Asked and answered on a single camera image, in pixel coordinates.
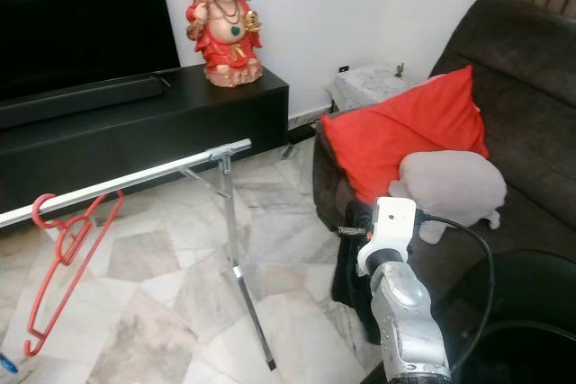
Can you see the dark brown fabric sofa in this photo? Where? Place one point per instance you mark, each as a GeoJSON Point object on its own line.
{"type": "Point", "coordinates": [531, 69]}

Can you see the silver metal clothes rack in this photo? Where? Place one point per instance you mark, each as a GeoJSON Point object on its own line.
{"type": "Point", "coordinates": [144, 175]}

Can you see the black television console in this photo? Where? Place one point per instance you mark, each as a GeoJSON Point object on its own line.
{"type": "Point", "coordinates": [171, 128]}

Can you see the black soundbar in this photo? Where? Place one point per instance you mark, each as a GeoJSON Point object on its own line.
{"type": "Point", "coordinates": [81, 101]}

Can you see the red laughing Buddha statue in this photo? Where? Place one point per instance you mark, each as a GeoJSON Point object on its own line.
{"type": "Point", "coordinates": [225, 38]}

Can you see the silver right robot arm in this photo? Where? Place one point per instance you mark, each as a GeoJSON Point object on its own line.
{"type": "Point", "coordinates": [409, 321]}

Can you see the black t-shirt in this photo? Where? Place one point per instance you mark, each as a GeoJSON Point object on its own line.
{"type": "Point", "coordinates": [346, 299]}

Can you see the small brass figurine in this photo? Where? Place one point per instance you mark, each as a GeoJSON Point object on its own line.
{"type": "Point", "coordinates": [399, 69]}

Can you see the red cushion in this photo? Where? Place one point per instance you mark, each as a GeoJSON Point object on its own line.
{"type": "Point", "coordinates": [405, 137]}

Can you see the red plastic hanger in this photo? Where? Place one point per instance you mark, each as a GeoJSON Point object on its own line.
{"type": "Point", "coordinates": [37, 211]}

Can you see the grey plush toy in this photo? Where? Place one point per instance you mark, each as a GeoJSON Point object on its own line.
{"type": "Point", "coordinates": [459, 182]}

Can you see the black flat television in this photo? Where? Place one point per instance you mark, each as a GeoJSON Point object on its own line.
{"type": "Point", "coordinates": [81, 15]}

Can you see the black wall socket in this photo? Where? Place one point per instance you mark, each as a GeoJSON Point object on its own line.
{"type": "Point", "coordinates": [344, 68]}

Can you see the side table with lace cloth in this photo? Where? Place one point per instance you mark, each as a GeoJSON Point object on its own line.
{"type": "Point", "coordinates": [369, 89]}

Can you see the blue plastic hanger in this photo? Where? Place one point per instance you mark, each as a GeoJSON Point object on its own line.
{"type": "Point", "coordinates": [7, 364]}

